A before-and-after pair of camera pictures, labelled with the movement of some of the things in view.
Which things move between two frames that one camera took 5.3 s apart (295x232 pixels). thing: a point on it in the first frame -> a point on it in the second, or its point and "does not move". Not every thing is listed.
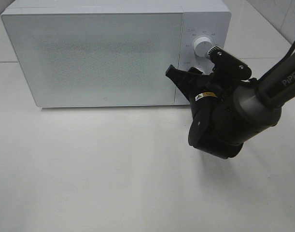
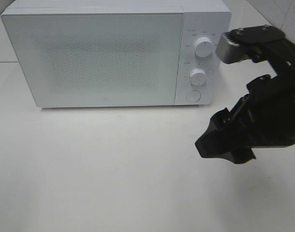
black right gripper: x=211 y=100 -> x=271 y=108
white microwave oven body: x=90 y=53 does not move
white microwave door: x=97 y=59 does not move
